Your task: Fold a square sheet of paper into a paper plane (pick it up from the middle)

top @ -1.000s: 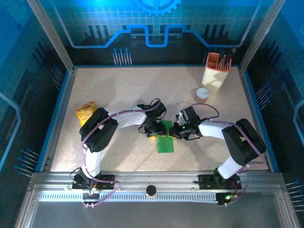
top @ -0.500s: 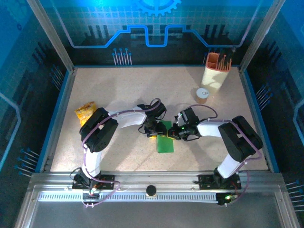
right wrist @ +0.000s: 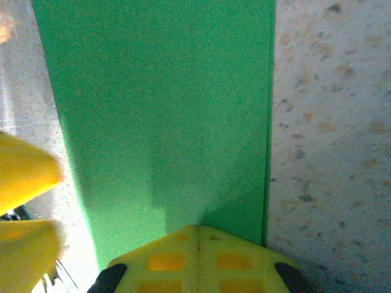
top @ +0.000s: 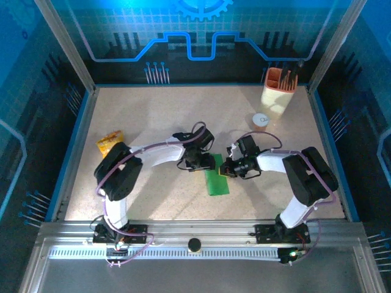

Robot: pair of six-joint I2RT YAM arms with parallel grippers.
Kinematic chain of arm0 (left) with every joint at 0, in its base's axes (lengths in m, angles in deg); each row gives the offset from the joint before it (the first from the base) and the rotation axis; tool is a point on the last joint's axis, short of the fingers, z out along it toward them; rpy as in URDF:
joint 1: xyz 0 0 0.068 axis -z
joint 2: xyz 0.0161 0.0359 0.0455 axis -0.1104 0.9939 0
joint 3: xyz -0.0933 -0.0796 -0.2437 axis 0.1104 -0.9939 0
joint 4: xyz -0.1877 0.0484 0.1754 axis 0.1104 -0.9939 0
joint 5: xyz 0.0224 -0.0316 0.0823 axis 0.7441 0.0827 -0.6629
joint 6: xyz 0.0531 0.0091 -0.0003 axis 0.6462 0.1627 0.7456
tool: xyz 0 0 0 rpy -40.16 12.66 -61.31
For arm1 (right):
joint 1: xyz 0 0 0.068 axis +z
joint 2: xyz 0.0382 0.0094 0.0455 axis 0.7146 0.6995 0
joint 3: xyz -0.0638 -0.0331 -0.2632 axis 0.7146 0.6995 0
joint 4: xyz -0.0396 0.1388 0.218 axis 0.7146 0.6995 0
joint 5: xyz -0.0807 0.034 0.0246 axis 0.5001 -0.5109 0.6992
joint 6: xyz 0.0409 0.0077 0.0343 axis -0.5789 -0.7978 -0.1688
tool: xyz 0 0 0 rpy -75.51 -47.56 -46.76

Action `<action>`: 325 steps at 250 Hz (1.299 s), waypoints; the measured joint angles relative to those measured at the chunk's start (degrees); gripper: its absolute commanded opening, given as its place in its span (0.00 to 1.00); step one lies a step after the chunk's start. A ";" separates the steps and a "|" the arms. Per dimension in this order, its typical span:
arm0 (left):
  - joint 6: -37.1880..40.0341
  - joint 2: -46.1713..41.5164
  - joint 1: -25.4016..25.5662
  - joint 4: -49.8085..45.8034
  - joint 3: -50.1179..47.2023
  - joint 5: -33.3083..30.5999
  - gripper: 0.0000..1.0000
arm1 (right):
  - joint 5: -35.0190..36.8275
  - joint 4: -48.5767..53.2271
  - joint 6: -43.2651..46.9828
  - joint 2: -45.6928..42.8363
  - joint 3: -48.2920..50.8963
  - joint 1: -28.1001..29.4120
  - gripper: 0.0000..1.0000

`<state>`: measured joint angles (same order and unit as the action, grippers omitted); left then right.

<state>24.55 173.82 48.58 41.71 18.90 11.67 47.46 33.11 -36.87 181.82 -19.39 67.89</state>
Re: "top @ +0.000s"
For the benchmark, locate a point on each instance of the orange can silver lid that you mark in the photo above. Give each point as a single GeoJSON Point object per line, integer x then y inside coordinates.
{"type": "Point", "coordinates": [260, 119]}

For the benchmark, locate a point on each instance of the yellow snack bag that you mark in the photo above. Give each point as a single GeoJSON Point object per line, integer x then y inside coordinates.
{"type": "Point", "coordinates": [107, 143]}

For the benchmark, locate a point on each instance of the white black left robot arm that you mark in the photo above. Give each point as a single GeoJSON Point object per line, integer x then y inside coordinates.
{"type": "Point", "coordinates": [159, 154]}

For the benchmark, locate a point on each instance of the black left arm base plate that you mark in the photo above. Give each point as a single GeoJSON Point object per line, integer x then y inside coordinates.
{"type": "Point", "coordinates": [137, 233]}

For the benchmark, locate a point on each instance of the grey metal front panel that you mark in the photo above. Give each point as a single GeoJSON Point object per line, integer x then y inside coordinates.
{"type": "Point", "coordinates": [195, 276]}

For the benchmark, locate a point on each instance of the small lit controller board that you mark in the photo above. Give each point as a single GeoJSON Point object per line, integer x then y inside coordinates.
{"type": "Point", "coordinates": [117, 248]}
{"type": "Point", "coordinates": [288, 255]}

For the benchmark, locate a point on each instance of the aluminium frame post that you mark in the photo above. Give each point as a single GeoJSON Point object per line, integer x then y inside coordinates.
{"type": "Point", "coordinates": [333, 45]}
{"type": "Point", "coordinates": [68, 45]}

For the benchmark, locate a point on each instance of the cream orange utensil holder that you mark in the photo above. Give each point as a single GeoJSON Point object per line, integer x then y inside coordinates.
{"type": "Point", "coordinates": [276, 97]}

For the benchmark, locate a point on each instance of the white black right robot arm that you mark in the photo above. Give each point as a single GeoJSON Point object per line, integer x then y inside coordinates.
{"type": "Point", "coordinates": [308, 177]}

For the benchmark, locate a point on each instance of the aluminium front rail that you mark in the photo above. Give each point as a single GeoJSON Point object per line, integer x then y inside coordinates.
{"type": "Point", "coordinates": [198, 227]}

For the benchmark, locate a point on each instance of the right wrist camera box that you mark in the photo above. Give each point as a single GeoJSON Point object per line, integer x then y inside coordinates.
{"type": "Point", "coordinates": [249, 145]}

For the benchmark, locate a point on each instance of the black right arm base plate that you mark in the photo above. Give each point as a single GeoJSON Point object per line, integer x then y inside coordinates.
{"type": "Point", "coordinates": [264, 233]}

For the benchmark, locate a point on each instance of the black round knob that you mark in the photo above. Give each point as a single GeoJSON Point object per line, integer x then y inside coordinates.
{"type": "Point", "coordinates": [194, 244]}

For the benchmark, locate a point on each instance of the blue table edge strip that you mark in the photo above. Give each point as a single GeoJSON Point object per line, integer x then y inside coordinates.
{"type": "Point", "coordinates": [69, 152]}
{"type": "Point", "coordinates": [334, 152]}

